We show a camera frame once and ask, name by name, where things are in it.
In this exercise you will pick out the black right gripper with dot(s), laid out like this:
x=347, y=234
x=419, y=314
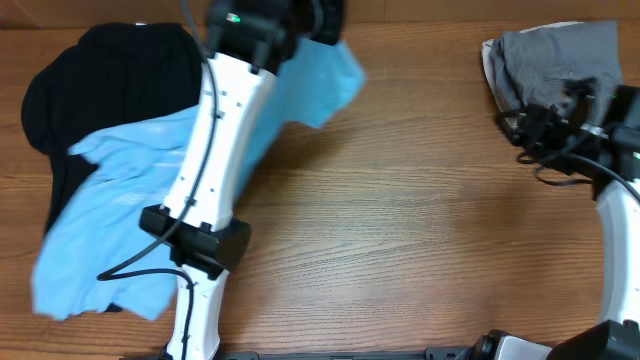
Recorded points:
x=534, y=128

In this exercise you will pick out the light blue t-shirt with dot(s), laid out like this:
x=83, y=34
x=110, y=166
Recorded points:
x=137, y=163

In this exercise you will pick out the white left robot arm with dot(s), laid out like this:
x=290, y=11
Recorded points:
x=247, y=41

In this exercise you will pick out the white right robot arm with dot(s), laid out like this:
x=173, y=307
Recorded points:
x=616, y=193

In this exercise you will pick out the grey folded shorts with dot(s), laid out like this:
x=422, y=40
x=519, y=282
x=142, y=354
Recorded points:
x=531, y=67

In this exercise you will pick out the white folded garment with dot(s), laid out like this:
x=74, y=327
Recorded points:
x=487, y=62

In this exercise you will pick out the black t-shirt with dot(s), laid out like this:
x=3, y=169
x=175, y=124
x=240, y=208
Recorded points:
x=117, y=73

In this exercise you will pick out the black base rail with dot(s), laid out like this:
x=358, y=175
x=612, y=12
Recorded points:
x=430, y=353

